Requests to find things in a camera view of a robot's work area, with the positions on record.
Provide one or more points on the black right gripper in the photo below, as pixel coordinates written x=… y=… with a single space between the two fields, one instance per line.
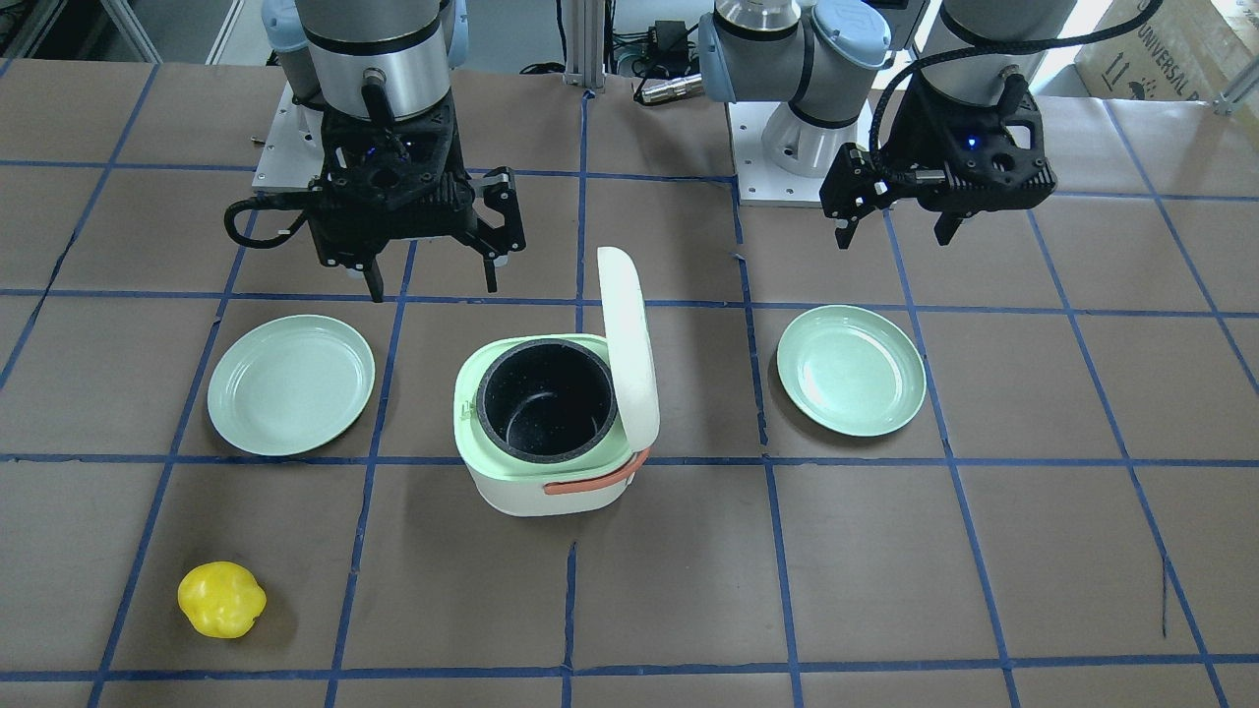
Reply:
x=499 y=208

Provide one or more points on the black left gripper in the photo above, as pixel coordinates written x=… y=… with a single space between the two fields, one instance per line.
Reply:
x=917 y=135

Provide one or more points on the white rice cooker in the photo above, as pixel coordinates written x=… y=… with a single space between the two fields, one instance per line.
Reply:
x=560 y=423

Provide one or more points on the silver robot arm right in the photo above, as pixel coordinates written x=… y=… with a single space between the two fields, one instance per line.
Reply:
x=376 y=76

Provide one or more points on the green plate near left arm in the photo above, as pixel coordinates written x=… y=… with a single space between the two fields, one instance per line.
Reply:
x=851 y=370

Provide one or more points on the green plate near right arm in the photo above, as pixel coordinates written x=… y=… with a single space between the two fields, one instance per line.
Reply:
x=291 y=385

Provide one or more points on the black power adapter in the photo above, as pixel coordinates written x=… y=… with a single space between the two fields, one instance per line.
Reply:
x=668 y=41

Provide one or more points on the cardboard box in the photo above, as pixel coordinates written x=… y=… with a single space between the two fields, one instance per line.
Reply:
x=1188 y=50

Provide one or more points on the yellow toy bell pepper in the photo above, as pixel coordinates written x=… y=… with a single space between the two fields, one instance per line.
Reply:
x=221 y=599

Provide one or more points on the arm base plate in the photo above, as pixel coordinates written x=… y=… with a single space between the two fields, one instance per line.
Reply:
x=293 y=152
x=781 y=160

